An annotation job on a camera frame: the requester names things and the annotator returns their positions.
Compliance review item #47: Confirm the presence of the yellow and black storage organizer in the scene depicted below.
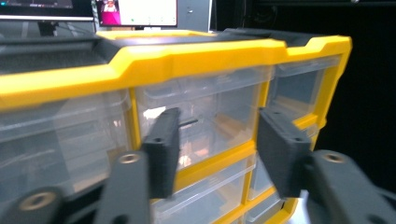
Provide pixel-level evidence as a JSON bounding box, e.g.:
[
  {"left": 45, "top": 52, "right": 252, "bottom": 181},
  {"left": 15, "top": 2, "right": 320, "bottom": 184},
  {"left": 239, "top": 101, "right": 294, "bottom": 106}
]
[{"left": 0, "top": 27, "right": 354, "bottom": 224}]

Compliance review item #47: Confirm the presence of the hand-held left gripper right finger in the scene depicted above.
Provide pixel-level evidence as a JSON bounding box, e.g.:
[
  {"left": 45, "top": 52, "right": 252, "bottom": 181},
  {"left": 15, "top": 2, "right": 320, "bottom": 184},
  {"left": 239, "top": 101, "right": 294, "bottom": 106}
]
[{"left": 257, "top": 106, "right": 313, "bottom": 200}]

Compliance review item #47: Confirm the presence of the clear plastic organizer drawer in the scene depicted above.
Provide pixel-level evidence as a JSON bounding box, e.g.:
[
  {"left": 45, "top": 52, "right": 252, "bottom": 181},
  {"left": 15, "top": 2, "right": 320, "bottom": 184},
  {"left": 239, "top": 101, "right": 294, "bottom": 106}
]
[{"left": 134, "top": 65, "right": 271, "bottom": 173}]

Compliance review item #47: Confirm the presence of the group of clear drawers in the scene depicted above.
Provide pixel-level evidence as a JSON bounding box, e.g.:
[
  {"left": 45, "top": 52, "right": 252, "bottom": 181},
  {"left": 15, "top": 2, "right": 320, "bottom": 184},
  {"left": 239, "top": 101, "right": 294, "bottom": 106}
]
[{"left": 0, "top": 55, "right": 342, "bottom": 224}]

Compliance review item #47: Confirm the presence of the black curtain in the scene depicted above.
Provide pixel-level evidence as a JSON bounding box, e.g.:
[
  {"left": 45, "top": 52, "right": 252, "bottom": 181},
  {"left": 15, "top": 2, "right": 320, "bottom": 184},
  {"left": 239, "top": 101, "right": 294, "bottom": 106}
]
[{"left": 213, "top": 0, "right": 396, "bottom": 194}]

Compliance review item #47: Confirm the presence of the grey computer case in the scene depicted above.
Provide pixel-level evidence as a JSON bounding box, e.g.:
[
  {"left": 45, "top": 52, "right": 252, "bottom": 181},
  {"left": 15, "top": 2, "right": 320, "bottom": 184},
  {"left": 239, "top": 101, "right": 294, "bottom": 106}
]
[{"left": 177, "top": 0, "right": 214, "bottom": 34}]

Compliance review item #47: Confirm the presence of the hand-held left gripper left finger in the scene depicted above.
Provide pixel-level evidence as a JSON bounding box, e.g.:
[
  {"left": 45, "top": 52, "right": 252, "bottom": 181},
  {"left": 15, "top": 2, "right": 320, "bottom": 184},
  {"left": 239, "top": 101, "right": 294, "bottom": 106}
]
[{"left": 141, "top": 106, "right": 182, "bottom": 200}]

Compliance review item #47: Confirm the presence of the monitor with white screen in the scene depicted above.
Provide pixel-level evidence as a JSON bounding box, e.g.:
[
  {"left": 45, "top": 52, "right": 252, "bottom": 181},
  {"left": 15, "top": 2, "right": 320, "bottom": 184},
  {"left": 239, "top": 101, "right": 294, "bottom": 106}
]
[{"left": 93, "top": 0, "right": 179, "bottom": 28}]

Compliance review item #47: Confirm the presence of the monitor with dark screen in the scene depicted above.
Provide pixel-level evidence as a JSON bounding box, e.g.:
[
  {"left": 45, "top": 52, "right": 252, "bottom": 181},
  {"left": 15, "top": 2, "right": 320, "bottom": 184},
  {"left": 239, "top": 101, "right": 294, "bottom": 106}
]
[{"left": 0, "top": 0, "right": 95, "bottom": 37}]

